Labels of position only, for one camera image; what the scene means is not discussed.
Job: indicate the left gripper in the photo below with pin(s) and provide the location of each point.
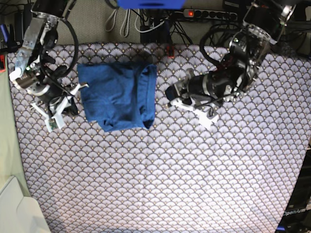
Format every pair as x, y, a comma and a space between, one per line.
191, 94

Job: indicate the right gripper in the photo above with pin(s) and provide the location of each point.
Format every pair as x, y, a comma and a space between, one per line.
59, 101

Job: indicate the blue long-sleeve T-shirt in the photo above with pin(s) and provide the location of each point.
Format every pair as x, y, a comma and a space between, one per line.
120, 95

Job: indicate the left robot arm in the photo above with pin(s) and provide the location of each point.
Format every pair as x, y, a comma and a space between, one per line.
261, 27

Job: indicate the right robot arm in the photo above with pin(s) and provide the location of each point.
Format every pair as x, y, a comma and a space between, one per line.
41, 37

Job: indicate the red clamp on table edge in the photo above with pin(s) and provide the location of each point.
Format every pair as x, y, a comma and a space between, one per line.
170, 51

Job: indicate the black power strip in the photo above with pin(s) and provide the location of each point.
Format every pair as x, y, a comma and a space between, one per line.
208, 14

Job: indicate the blue box at top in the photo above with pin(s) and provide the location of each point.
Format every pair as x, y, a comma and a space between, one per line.
151, 4

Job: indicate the fan-patterned tablecloth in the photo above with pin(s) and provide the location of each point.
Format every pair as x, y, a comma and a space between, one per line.
177, 176

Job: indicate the white plastic bin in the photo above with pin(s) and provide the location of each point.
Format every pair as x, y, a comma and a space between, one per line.
18, 213

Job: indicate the black OpenArm base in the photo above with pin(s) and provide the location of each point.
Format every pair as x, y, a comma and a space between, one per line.
297, 216

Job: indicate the blue-handled clamp left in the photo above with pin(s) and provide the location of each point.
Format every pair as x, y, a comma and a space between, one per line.
11, 45

